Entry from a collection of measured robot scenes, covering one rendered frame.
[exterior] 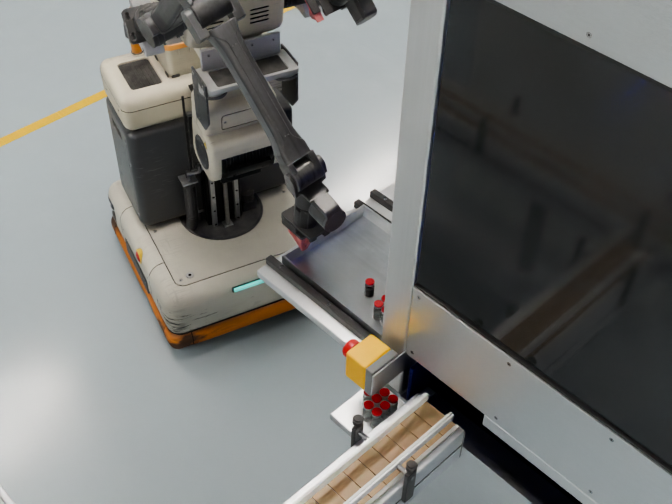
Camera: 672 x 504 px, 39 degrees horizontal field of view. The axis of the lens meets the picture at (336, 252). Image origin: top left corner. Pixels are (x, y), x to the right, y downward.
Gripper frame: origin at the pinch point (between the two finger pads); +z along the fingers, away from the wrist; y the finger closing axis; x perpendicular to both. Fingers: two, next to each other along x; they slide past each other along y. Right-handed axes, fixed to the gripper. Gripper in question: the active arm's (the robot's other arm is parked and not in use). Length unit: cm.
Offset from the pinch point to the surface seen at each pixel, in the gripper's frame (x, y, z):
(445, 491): -11, 59, 18
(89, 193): 19, -138, 102
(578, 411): -11, 76, -35
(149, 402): -21, -42, 95
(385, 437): -24, 50, -6
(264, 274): -10.6, -1.4, 3.2
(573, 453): -11, 79, -24
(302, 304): -10.2, 11.2, 2.2
